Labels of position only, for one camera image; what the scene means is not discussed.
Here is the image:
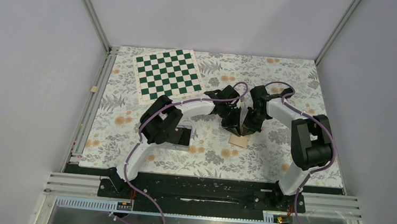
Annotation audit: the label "clear plastic card box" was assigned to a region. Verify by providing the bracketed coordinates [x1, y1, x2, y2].
[161, 125, 193, 152]

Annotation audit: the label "stack of credit cards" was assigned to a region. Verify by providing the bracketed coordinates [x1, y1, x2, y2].
[170, 126, 192, 147]

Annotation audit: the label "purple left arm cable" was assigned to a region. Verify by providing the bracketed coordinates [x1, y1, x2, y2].
[118, 73, 250, 224]

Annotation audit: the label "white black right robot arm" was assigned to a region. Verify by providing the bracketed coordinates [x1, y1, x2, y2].
[241, 85, 335, 211]

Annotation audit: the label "beige leather card holder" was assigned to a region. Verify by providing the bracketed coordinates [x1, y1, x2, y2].
[228, 134, 250, 149]

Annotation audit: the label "green white checkerboard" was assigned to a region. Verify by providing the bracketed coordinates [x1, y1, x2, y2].
[133, 49, 206, 105]

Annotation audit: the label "white slotted cable duct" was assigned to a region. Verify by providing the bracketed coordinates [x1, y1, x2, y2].
[55, 196, 280, 224]

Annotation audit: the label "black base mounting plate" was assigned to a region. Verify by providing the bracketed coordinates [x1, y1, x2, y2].
[97, 170, 306, 219]

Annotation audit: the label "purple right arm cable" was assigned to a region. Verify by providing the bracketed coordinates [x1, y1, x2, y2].
[251, 79, 347, 224]

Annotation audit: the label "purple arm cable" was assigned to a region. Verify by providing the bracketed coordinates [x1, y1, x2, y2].
[251, 79, 347, 224]
[118, 73, 250, 224]

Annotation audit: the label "aluminium frame rail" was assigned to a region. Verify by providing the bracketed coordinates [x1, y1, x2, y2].
[43, 0, 125, 198]

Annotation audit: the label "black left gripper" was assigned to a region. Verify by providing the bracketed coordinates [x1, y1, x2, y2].
[217, 103, 243, 137]

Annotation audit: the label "small wooden block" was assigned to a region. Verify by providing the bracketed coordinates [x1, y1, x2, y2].
[90, 86, 97, 93]

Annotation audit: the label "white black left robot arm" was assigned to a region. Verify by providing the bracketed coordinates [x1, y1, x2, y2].
[111, 85, 244, 197]

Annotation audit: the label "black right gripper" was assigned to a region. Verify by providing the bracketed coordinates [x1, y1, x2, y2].
[241, 107, 268, 139]

